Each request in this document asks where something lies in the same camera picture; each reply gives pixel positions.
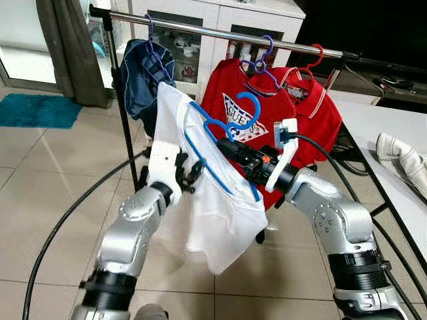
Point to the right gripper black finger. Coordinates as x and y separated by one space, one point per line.
227 156
227 145

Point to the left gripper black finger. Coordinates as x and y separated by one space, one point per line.
182 162
195 172

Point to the plain white t-shirt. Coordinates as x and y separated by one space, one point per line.
220 226

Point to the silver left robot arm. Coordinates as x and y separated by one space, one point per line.
127 233

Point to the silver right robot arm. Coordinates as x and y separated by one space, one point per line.
340 226

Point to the red plastic hanger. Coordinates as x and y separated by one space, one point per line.
321 56

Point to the red shirt white logo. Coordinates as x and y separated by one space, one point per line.
220 100

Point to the red polo striped collar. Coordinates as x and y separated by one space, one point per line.
320 120

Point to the blue denim garment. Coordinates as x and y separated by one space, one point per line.
143 80

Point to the white glass door cabinet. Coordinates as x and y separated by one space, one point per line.
267 10

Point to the teal floor mat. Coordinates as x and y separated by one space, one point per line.
37 110

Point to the grey curtain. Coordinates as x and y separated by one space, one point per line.
67 46

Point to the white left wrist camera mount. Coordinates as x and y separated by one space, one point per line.
163 166

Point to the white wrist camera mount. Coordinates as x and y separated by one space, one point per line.
163 166
283 143

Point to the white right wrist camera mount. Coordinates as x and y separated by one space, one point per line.
283 143

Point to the black clothes rack chrome rail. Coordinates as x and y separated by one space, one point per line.
200 29

